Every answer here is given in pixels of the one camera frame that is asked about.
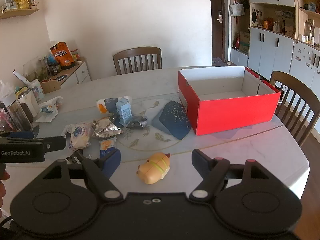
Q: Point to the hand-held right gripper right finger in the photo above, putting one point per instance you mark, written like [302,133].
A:
[200,162]

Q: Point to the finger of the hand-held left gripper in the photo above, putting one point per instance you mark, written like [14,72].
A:
[55,143]
[22,135]

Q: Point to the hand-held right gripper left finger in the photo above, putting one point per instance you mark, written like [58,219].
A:
[111,163]

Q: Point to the yellow blue small packet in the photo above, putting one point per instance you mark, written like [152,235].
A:
[107,145]

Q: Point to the white round bread packet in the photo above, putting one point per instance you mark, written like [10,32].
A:
[80,135]

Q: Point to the silver foil snack packet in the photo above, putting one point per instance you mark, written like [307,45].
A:
[106,128]

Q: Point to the yellow capybara toy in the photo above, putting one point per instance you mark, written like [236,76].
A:
[156,168]

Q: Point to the dark foil packet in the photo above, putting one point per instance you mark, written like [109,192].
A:
[136,123]

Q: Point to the speckled blue fabric pad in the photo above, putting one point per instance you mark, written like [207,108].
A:
[175,120]

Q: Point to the light blue small carton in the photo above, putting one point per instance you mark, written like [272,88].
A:
[124,111]

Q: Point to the red cardboard box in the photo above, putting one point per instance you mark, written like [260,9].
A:
[237,115]

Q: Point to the clear bottle white cap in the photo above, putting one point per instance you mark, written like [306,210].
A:
[15,116]

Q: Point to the pink plastic wrapper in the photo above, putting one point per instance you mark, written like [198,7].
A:
[3,121]

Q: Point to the white tissue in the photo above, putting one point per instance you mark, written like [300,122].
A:
[47,118]

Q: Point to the crumpled white blue packet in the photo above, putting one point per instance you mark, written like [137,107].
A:
[48,108]

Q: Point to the white thermos jug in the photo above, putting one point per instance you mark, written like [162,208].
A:
[30,97]

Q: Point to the yellow edged tray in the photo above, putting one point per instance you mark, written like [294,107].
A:
[21,90]

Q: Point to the printed white cup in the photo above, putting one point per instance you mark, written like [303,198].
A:
[37,91]

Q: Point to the rolled white paper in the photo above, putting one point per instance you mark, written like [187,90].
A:
[20,76]

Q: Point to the white blue orange packet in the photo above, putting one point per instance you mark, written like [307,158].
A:
[107,103]

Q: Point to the clear glass tank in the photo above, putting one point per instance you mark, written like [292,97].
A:
[35,70]

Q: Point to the dark blue round mat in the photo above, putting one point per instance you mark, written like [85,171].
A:
[60,77]

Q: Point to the white sideboard wooden top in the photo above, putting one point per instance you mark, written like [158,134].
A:
[80,73]

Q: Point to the orange snack bag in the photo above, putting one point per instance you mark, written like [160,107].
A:
[62,55]

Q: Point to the red lid jar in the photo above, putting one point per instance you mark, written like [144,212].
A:
[75,54]

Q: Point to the patterned floor rug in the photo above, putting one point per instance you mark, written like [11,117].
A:
[218,61]

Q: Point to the wooden slat-back chair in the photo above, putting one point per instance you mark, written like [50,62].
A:
[136,52]
[277,76]

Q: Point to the cardboard storage box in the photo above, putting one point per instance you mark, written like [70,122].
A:
[244,42]

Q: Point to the orange bottle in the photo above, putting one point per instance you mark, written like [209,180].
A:
[265,24]

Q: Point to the grey hanging tote bag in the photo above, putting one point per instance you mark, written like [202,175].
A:
[236,9]

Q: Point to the dark brown door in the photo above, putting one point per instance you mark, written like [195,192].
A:
[216,5]

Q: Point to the black hanging bag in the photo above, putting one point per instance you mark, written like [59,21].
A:
[245,2]

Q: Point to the tall glass jar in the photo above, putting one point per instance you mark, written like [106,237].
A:
[309,31]

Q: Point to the wooden wall shelf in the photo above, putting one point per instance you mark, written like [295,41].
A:
[22,12]

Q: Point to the small photo frame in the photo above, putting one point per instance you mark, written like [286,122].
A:
[10,2]

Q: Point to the white wooden wall cabinet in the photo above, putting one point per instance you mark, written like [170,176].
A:
[265,45]

